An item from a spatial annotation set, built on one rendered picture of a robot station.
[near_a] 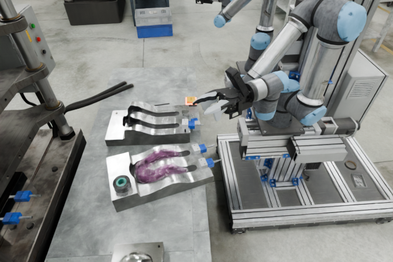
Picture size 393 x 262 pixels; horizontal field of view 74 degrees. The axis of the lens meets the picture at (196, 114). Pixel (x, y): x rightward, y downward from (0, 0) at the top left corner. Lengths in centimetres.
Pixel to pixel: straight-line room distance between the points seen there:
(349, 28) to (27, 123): 151
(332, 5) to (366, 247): 185
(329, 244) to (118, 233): 158
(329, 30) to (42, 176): 154
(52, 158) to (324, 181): 196
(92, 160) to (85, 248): 49
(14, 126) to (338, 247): 225
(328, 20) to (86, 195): 132
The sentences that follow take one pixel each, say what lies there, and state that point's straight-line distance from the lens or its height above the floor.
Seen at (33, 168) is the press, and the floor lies 79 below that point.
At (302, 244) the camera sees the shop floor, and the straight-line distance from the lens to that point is 226.
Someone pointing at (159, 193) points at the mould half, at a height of 85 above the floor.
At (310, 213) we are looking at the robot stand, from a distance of 213.
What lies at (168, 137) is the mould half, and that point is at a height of 86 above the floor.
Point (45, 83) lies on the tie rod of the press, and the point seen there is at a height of 120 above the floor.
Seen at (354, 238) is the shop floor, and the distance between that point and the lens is 245.
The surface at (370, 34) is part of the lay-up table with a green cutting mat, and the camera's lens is 488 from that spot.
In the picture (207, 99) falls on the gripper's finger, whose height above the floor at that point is 145.
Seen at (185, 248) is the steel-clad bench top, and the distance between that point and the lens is 126.
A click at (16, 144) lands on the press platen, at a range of 153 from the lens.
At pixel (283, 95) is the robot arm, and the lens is 129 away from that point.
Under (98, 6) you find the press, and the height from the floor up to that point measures 33.
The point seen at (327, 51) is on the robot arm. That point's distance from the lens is 109.
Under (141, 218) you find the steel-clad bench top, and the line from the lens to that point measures 134.
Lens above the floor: 198
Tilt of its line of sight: 42 degrees down
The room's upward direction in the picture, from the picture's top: straight up
